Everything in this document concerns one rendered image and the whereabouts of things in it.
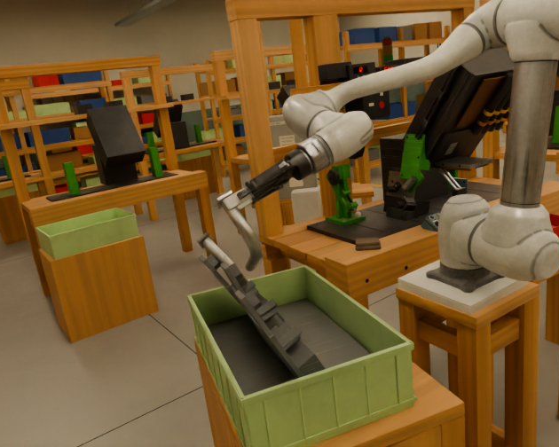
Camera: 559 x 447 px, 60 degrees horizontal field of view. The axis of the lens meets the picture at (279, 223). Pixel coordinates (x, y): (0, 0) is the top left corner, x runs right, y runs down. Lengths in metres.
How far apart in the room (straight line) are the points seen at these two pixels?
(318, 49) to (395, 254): 1.04
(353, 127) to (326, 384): 0.62
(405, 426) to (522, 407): 0.78
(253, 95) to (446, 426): 1.53
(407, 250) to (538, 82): 0.86
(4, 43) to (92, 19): 1.87
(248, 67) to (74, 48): 9.88
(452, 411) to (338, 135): 0.72
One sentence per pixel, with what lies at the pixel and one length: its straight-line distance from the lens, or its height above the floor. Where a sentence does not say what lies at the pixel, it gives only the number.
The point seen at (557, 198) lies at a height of 0.86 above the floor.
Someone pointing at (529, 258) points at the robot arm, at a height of 1.05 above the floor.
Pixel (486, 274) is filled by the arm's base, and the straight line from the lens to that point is 1.67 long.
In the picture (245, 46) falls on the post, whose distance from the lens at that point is 2.21.
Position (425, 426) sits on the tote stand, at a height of 0.77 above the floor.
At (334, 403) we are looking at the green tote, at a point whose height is 0.88.
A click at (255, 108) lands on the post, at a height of 1.48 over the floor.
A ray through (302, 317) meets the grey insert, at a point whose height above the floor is 0.85.
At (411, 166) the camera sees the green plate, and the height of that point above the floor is 1.13.
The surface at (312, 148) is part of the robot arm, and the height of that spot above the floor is 1.40.
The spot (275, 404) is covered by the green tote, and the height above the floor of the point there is 0.92.
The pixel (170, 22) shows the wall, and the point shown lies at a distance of 12.78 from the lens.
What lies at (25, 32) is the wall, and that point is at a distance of 11.81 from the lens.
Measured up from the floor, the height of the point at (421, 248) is 0.86.
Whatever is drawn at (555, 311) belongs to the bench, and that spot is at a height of 0.20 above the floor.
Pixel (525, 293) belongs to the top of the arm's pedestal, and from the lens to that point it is 1.71.
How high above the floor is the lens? 1.55
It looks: 16 degrees down
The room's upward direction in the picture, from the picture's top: 7 degrees counter-clockwise
